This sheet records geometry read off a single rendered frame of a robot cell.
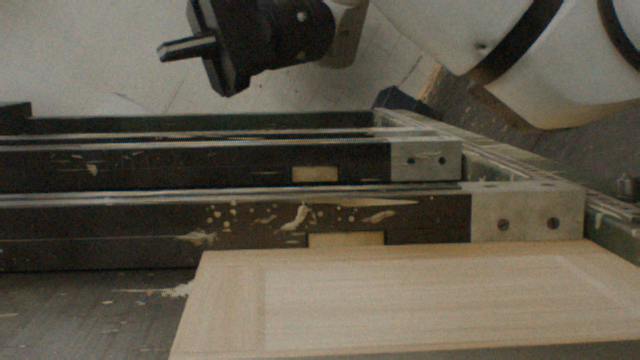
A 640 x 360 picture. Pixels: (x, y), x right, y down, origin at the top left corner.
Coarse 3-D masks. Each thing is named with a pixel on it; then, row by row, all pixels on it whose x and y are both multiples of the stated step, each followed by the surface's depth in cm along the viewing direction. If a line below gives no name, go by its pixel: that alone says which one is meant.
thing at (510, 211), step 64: (128, 192) 74; (192, 192) 74; (256, 192) 74; (320, 192) 74; (384, 192) 72; (448, 192) 72; (512, 192) 72; (576, 192) 72; (0, 256) 69; (64, 256) 69; (128, 256) 70; (192, 256) 70
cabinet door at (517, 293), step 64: (256, 256) 68; (320, 256) 68; (384, 256) 68; (448, 256) 67; (512, 256) 67; (576, 256) 67; (192, 320) 51; (256, 320) 51; (320, 320) 52; (384, 320) 52; (448, 320) 51; (512, 320) 51; (576, 320) 51
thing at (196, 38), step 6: (204, 30) 75; (192, 36) 73; (198, 36) 74; (204, 36) 74; (210, 36) 74; (168, 42) 72; (174, 42) 72; (180, 42) 73; (186, 42) 73; (192, 42) 73; (198, 42) 74; (162, 48) 72; (168, 48) 72
